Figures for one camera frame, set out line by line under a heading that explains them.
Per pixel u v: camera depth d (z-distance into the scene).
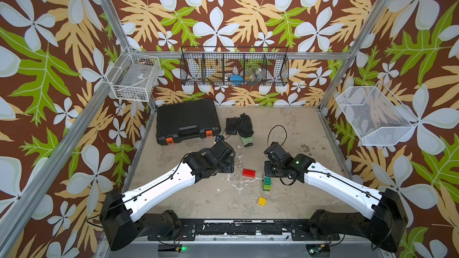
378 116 0.77
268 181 0.83
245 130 1.08
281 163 0.59
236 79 0.95
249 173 0.90
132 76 0.87
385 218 0.39
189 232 0.74
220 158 0.57
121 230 0.37
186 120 1.09
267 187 0.84
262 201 0.80
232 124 1.11
